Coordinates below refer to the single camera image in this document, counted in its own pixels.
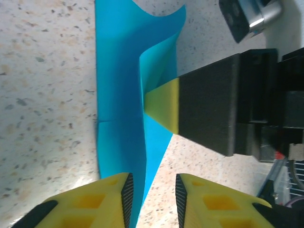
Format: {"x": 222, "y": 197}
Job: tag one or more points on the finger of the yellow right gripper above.
{"x": 204, "y": 104}

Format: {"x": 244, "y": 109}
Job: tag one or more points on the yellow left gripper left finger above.
{"x": 95, "y": 206}

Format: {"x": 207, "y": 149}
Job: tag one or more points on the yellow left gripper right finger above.
{"x": 213, "y": 209}

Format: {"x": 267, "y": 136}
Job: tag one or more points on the blue paper sheet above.
{"x": 118, "y": 71}

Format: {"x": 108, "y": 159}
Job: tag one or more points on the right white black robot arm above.
{"x": 282, "y": 180}

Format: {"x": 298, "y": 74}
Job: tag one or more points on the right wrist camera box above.
{"x": 247, "y": 19}

